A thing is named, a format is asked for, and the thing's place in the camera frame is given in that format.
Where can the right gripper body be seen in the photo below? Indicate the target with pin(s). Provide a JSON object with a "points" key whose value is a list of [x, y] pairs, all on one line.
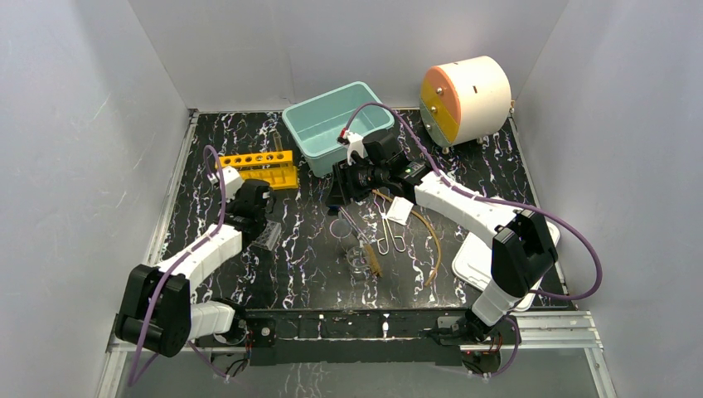
{"points": [[364, 178]]}

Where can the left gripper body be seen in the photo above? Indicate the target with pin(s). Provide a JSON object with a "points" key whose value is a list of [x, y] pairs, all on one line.
{"points": [[255, 226]]}

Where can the clear plastic well rack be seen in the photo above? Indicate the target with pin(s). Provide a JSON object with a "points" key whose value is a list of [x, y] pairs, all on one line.
{"points": [[269, 237]]}

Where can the yellow test tube rack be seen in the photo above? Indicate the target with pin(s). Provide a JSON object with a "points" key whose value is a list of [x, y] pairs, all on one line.
{"points": [[276, 168]]}

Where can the amber glass test tube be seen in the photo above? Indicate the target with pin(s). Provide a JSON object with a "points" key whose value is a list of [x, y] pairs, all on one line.
{"points": [[278, 142]]}

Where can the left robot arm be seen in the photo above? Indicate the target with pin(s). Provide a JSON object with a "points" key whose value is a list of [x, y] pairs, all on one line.
{"points": [[157, 313]]}

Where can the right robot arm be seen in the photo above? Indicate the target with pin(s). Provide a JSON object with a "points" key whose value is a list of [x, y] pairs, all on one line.
{"points": [[522, 249]]}

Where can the clear plastic funnel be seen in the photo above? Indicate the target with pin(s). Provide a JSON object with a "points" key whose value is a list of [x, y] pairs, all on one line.
{"points": [[348, 234]]}

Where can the white paper packet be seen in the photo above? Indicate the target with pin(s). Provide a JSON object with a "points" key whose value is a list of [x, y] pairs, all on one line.
{"points": [[399, 211]]}

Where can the teal plastic bin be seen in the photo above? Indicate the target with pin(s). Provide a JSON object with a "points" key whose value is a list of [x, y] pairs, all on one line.
{"points": [[316, 123]]}

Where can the glass beaker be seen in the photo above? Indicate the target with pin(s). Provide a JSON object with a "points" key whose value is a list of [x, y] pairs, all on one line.
{"points": [[358, 262]]}

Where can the brown test tube brush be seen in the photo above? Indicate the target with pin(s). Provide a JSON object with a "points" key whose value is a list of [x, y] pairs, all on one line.
{"points": [[374, 263]]}

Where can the amber rubber tubing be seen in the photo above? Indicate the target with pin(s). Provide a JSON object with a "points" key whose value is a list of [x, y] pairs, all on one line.
{"points": [[435, 239]]}

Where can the white cylindrical drawer cabinet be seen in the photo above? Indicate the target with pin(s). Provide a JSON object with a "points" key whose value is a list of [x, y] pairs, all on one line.
{"points": [[465, 100]]}

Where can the white plastic bin lid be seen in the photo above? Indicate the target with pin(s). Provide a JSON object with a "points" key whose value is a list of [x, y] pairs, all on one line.
{"points": [[472, 264]]}

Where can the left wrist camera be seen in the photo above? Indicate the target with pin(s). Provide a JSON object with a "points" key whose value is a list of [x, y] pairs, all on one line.
{"points": [[232, 179]]}

